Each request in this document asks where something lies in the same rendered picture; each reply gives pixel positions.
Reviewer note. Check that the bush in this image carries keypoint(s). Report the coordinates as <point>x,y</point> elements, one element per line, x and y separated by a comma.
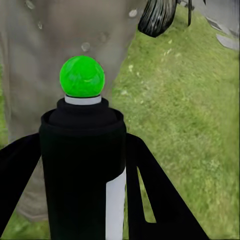
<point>158,16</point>

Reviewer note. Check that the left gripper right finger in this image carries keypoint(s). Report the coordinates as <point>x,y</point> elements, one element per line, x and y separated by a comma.
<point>174,219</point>

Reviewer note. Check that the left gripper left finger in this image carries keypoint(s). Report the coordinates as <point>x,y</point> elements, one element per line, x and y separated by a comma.
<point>17,162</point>

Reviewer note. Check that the pesticide atomizer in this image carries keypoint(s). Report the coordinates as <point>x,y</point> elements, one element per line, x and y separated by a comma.
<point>83,150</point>

